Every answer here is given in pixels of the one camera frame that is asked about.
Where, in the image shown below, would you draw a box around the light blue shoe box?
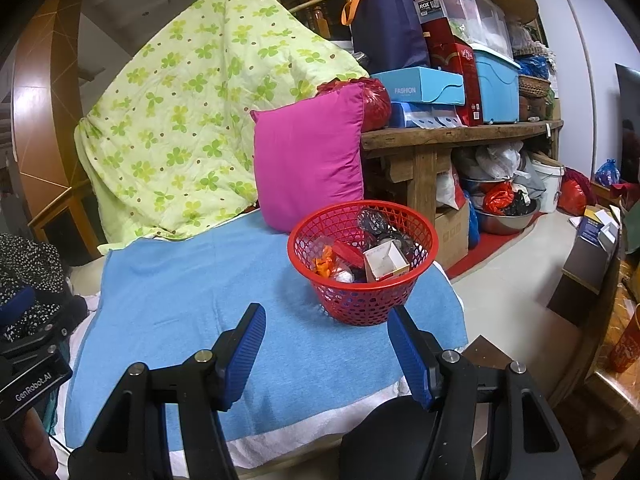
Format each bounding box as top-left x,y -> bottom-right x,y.
370,66 -> 466,106

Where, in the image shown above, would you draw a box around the wooden cabinet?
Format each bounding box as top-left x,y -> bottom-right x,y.
10,0 -> 108,261

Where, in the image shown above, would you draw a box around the blue white tissue pack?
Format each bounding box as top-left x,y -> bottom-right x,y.
387,101 -> 463,129

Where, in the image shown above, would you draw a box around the pink pillow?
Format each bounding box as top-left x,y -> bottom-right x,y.
250,82 -> 368,235

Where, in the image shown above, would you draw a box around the metal basin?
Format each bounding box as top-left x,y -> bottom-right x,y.
472,195 -> 542,236

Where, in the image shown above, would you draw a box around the light blue storage bin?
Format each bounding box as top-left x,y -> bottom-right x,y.
470,42 -> 522,126

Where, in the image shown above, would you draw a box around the black white dotted garment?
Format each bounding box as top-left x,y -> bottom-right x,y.
0,232 -> 68,341

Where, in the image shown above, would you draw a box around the slim blue plastic bag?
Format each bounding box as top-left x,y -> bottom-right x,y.
462,190 -> 481,250

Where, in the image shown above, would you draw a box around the clear plastic storage box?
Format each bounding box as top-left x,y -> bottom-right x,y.
411,0 -> 513,58

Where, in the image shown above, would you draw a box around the tall red gift box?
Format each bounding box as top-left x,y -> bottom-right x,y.
420,20 -> 485,127

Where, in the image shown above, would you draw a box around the green clover print quilt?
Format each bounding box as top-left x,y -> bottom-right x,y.
74,0 -> 371,256

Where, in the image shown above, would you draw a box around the white plastic bag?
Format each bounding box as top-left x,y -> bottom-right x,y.
475,141 -> 525,179

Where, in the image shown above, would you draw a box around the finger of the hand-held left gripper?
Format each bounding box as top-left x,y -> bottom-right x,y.
0,285 -> 66,356

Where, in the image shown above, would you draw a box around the navy white cartons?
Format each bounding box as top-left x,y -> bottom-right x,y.
575,205 -> 623,256

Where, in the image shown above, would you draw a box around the blue blanket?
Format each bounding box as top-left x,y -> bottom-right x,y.
64,212 -> 468,453

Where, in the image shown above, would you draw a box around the red floor mat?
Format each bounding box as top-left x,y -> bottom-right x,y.
445,210 -> 548,281

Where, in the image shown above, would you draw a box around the orange wrapper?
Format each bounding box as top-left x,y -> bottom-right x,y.
314,245 -> 338,278

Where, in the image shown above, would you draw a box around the wicker basket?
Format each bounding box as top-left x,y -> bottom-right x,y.
517,74 -> 552,98

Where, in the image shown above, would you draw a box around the large red plastic sack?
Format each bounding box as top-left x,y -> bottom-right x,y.
316,77 -> 392,134

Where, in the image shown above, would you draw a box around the person's left hand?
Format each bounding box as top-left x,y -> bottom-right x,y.
20,407 -> 58,471

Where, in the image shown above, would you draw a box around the brown cardboard box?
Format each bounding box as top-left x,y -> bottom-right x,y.
434,200 -> 471,271

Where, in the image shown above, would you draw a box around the red bag in basin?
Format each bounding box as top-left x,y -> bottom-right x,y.
482,181 -> 516,216

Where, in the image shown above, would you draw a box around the dark brown stool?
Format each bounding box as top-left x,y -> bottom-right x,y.
467,335 -> 521,368

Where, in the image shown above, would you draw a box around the rough wooden table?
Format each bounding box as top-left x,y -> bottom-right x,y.
360,119 -> 565,211

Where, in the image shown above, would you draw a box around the red plastic basket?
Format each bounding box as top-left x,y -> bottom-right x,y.
287,201 -> 440,327

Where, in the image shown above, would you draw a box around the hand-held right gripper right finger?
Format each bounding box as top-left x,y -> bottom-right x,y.
387,305 -> 583,480

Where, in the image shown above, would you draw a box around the black television screen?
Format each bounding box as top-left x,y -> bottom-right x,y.
614,62 -> 640,256

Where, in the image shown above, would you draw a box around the brown wooden side table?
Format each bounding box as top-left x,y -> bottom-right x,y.
547,240 -> 640,461

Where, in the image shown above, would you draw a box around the navy tote bag orange handles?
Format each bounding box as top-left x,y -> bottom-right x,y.
341,0 -> 432,78

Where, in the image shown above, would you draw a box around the knotted blue plastic bag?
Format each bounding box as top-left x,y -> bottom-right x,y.
594,159 -> 622,187

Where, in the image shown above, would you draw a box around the white plastic bucket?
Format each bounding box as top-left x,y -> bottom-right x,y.
530,157 -> 566,213

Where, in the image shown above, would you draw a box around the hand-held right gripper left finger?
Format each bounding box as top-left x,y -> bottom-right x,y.
67,302 -> 267,480

